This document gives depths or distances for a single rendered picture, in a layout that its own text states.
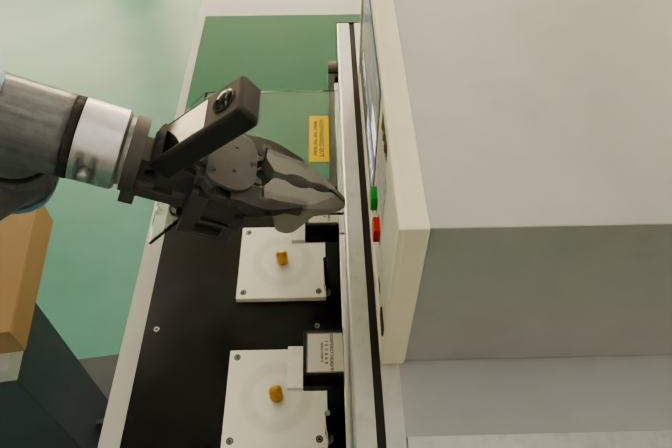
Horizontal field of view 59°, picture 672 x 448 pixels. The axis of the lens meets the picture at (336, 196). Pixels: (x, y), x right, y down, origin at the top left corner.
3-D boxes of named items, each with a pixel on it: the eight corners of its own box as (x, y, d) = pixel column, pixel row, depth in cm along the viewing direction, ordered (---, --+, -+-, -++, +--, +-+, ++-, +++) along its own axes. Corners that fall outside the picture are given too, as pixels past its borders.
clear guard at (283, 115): (148, 244, 77) (136, 216, 73) (176, 122, 93) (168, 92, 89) (396, 240, 78) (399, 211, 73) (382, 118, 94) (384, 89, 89)
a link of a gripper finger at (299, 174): (324, 207, 65) (244, 184, 62) (348, 173, 61) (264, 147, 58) (325, 229, 63) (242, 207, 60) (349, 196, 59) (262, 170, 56)
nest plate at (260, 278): (236, 302, 99) (235, 298, 98) (243, 231, 108) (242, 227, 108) (326, 300, 99) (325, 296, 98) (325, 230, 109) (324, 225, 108)
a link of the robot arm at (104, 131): (94, 80, 52) (69, 144, 47) (146, 96, 54) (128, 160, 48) (83, 136, 57) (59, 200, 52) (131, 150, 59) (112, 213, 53)
